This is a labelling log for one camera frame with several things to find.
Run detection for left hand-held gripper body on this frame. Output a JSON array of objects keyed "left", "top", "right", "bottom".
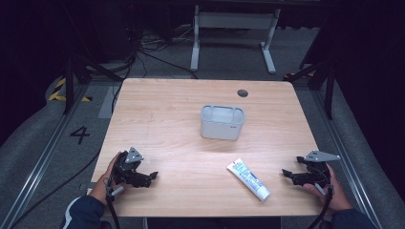
[{"left": 109, "top": 146, "right": 145, "bottom": 198}]

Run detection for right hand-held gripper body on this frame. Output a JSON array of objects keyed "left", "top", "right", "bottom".
[{"left": 299, "top": 150, "right": 341, "bottom": 197}]

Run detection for person's left hand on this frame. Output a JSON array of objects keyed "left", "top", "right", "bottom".
[{"left": 88, "top": 151, "right": 132, "bottom": 206}]

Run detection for person's right hand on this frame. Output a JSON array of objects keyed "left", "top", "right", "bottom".
[{"left": 302, "top": 162, "right": 353, "bottom": 212}]

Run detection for white blue toothpaste tube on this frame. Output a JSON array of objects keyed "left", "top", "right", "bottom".
[{"left": 225, "top": 157, "right": 272, "bottom": 202}]

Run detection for white plastic container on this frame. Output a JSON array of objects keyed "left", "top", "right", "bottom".
[{"left": 200, "top": 104, "right": 246, "bottom": 141}]

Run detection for black metal stand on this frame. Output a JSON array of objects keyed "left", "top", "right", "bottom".
[
  {"left": 62, "top": 53, "right": 124, "bottom": 115},
  {"left": 283, "top": 56, "right": 337, "bottom": 120}
]

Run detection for aluminium floor rail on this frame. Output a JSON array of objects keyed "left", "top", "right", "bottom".
[
  {"left": 310, "top": 89, "right": 384, "bottom": 229},
  {"left": 0, "top": 83, "right": 91, "bottom": 229}
]

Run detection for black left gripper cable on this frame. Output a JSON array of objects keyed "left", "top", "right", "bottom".
[{"left": 105, "top": 165, "right": 121, "bottom": 229}]

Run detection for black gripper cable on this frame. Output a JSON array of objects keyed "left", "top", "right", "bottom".
[
  {"left": 105, "top": 165, "right": 121, "bottom": 229},
  {"left": 306, "top": 166, "right": 334, "bottom": 229}
]

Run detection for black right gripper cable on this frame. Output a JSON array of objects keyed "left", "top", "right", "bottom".
[{"left": 306, "top": 166, "right": 334, "bottom": 229}]

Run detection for black floor cable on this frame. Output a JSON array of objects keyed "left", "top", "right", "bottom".
[{"left": 9, "top": 148, "right": 102, "bottom": 229}]

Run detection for bundle of floor cables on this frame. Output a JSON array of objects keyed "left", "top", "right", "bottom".
[{"left": 110, "top": 26, "right": 200, "bottom": 115}]

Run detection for white metal desk frame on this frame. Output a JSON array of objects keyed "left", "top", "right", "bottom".
[{"left": 189, "top": 4, "right": 282, "bottom": 75}]

